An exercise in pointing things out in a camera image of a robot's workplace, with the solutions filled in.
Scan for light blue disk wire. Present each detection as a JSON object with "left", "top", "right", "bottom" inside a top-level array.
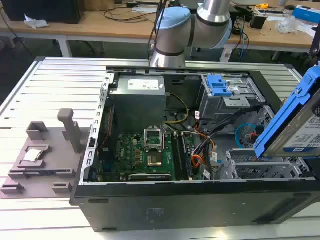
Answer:
[{"left": 235, "top": 123, "right": 260, "bottom": 151}]

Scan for hard disk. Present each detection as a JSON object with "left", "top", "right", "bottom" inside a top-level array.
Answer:
[{"left": 253, "top": 60, "right": 320, "bottom": 160}]

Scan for metal disk bay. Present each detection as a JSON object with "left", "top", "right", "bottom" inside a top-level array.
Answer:
[{"left": 219, "top": 148, "right": 315, "bottom": 181}]

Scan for CPU socket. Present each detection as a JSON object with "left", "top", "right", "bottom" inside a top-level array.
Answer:
[{"left": 143, "top": 127, "right": 164, "bottom": 151}]

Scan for grey power supply unit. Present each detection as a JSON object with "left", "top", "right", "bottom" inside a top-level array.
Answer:
[{"left": 109, "top": 75, "right": 168, "bottom": 126}]

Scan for green motherboard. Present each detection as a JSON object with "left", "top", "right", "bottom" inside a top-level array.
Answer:
[{"left": 97, "top": 132, "right": 203, "bottom": 183}]

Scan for black graphics card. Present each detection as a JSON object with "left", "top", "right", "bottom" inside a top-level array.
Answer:
[{"left": 128, "top": 173, "right": 173, "bottom": 182}]

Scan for metal drive cage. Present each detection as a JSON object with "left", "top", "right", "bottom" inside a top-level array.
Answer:
[{"left": 196, "top": 73, "right": 262, "bottom": 122}]

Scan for black PC case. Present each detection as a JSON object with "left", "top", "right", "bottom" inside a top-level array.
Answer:
[{"left": 68, "top": 65, "right": 320, "bottom": 233}]

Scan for wooden desk white legs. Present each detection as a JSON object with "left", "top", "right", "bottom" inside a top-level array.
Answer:
[{"left": 0, "top": 8, "right": 161, "bottom": 58}]

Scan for grey parts rack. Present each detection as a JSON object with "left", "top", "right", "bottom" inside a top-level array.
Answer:
[{"left": 0, "top": 108, "right": 92, "bottom": 200}]

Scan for silver CPU chip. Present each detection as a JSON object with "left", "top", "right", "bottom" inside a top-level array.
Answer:
[{"left": 22, "top": 148, "right": 42, "bottom": 162}]

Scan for wooden desk with clutter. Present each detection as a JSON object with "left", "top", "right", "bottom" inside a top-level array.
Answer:
[{"left": 222, "top": 4, "right": 320, "bottom": 62}]

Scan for small black device box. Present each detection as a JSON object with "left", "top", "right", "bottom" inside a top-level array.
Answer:
[{"left": 249, "top": 11, "right": 268, "bottom": 30}]

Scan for white crumpled plastic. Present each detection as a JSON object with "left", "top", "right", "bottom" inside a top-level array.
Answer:
[{"left": 23, "top": 13, "right": 49, "bottom": 29}]

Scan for clear plastic bag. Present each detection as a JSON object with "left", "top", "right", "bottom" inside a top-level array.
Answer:
[{"left": 276, "top": 16, "right": 300, "bottom": 34}]

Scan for black box on desk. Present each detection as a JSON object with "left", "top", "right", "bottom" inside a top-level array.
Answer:
[{"left": 1, "top": 0, "right": 85, "bottom": 25}]

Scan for blue cardboard box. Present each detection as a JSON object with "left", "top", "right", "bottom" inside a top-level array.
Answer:
[{"left": 291, "top": 4, "right": 320, "bottom": 24}]

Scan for yellow black power cable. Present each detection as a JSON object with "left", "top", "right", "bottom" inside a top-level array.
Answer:
[{"left": 162, "top": 92, "right": 190, "bottom": 125}]

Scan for orange red wire bundle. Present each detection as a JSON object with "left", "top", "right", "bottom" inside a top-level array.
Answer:
[{"left": 191, "top": 133, "right": 219, "bottom": 174}]

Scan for blue drive carrier handle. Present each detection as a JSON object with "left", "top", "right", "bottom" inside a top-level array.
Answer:
[{"left": 206, "top": 74, "right": 234, "bottom": 98}]

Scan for black arm base cables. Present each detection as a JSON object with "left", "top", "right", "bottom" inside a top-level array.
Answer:
[{"left": 146, "top": 0, "right": 173, "bottom": 61}]

